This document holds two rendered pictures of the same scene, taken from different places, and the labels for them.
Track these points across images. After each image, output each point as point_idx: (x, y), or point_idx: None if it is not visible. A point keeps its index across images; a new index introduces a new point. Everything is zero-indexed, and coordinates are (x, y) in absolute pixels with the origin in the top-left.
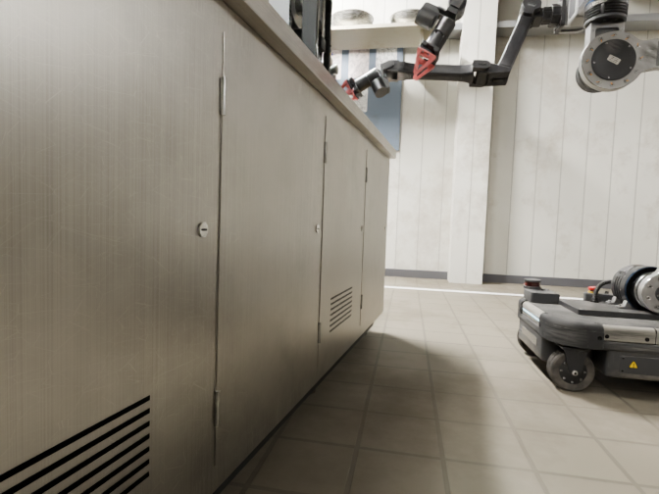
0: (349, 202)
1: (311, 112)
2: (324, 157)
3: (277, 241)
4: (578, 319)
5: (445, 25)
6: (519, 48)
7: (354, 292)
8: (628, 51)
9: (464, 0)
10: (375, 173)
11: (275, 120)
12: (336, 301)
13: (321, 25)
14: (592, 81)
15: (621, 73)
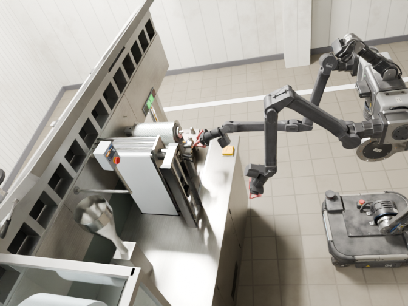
0: (227, 252)
1: None
2: (217, 289)
3: None
4: (346, 247)
5: (265, 180)
6: (319, 104)
7: (237, 257)
8: (387, 146)
9: (275, 170)
10: (232, 189)
11: None
12: (232, 288)
13: (183, 181)
14: (362, 159)
15: (381, 155)
